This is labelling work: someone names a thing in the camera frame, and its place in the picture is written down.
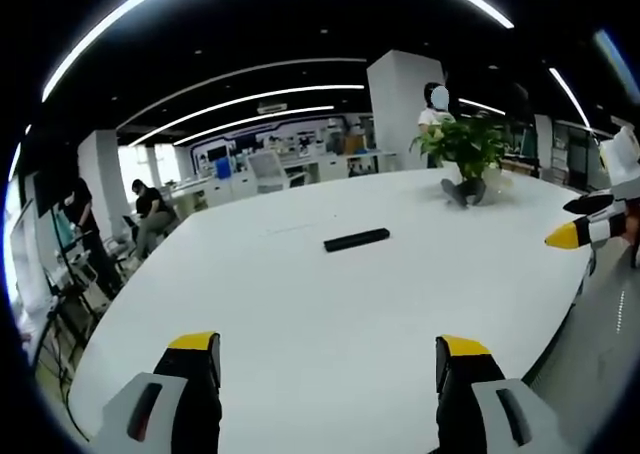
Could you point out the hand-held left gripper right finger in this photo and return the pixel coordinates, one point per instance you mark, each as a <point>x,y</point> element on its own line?
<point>480,404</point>

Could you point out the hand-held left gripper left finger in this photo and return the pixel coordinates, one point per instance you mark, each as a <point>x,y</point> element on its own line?
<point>165,399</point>

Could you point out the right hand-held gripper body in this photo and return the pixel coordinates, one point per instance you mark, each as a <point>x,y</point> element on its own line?
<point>622,164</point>

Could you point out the black remote control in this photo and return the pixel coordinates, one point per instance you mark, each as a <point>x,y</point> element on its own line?
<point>356,239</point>

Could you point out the grey shelving unit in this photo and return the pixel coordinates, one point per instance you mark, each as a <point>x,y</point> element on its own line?
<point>570,156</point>

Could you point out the green potted plant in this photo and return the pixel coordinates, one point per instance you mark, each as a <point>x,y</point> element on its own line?
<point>465,154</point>

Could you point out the white pillar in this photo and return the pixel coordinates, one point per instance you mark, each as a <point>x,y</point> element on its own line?
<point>400,109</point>
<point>100,174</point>

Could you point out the blue box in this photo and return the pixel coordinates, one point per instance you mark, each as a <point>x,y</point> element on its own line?
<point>224,168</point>

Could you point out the white office chair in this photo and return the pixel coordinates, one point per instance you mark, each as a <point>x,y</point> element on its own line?
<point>270,171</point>

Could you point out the white cabinet row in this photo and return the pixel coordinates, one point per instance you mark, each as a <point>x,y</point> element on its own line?
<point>280,169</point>

